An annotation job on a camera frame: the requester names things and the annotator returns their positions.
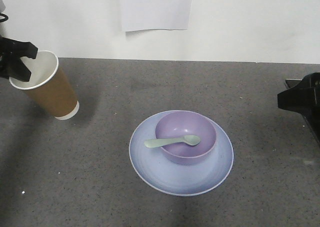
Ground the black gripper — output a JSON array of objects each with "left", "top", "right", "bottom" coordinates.
[{"left": 0, "top": 36, "right": 38, "bottom": 82}]

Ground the brown paper cup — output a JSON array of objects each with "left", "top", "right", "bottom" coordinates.
[{"left": 9, "top": 50, "right": 80, "bottom": 121}]

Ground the lilac plastic bowl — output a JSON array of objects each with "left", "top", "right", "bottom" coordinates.
[{"left": 155, "top": 110, "right": 218, "bottom": 166}]

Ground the pale green plastic spoon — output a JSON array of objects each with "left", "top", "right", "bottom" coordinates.
[{"left": 144, "top": 135, "right": 201, "bottom": 149}]

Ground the light blue round plate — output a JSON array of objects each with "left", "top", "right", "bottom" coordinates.
[{"left": 128, "top": 110, "right": 234, "bottom": 197}]

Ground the white paper sheet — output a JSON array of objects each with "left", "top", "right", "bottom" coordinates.
[{"left": 119, "top": 0, "right": 192, "bottom": 32}]

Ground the black glass gas hob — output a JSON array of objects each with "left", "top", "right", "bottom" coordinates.
[{"left": 284, "top": 78, "right": 320, "bottom": 146}]

